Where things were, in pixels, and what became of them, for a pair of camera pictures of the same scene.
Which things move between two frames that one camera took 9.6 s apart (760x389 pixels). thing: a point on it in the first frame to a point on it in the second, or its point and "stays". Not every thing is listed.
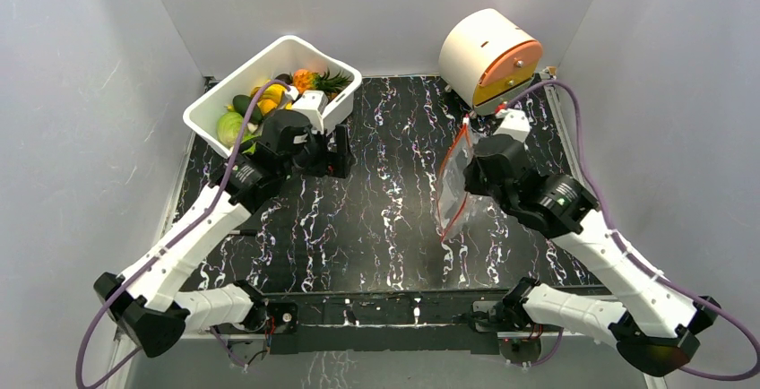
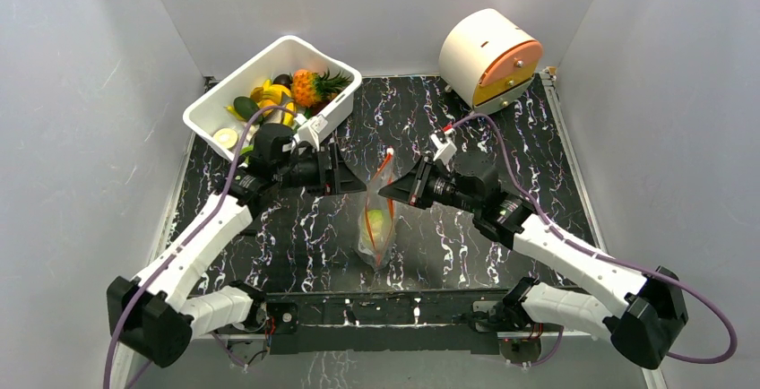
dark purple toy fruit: x=285 y=78 stays
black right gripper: x=475 y=174 to x=423 y=183
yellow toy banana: x=271 y=98 stays
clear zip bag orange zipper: x=458 y=209 to x=377 y=226
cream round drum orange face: x=487 y=61 stays
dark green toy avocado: x=241 y=102 stays
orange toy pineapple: x=306 y=80 stays
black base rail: x=381 y=322 stays
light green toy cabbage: x=228 y=128 to x=374 y=224
